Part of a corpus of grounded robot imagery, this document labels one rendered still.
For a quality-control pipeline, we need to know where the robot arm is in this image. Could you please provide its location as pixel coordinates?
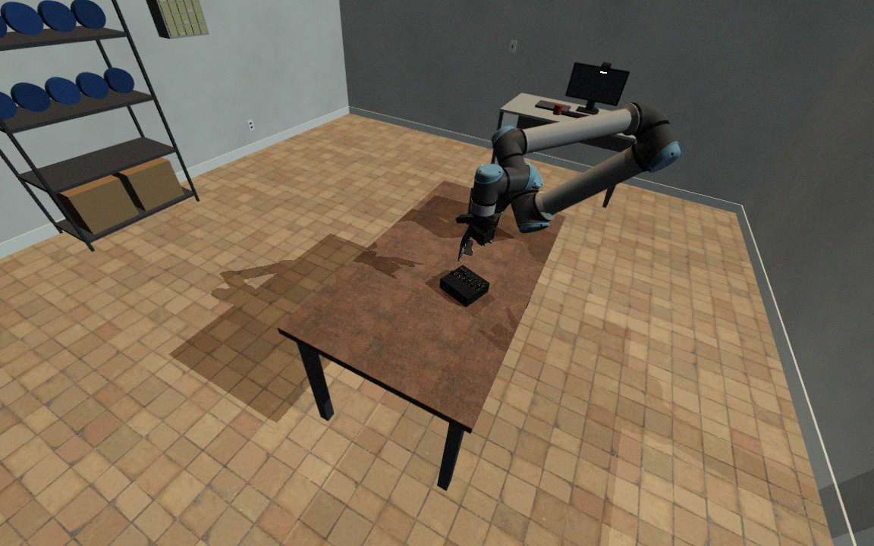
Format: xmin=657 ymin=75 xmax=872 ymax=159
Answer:
xmin=470 ymin=102 xmax=681 ymax=233

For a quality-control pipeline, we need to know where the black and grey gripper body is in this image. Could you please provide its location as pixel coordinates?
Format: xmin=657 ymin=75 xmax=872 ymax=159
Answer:
xmin=468 ymin=213 xmax=495 ymax=246

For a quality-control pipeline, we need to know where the black lighting desk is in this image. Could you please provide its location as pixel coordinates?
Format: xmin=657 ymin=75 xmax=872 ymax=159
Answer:
xmin=440 ymin=265 xmax=490 ymax=307

